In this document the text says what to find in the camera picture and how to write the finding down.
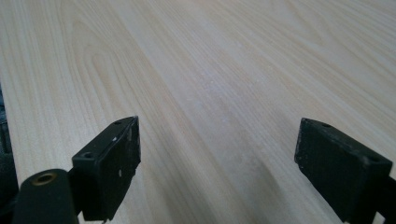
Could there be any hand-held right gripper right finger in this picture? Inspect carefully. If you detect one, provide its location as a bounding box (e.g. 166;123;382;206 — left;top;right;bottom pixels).
293;117;394;224

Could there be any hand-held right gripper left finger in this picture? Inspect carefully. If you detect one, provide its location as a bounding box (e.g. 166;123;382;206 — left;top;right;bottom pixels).
71;115;142;222

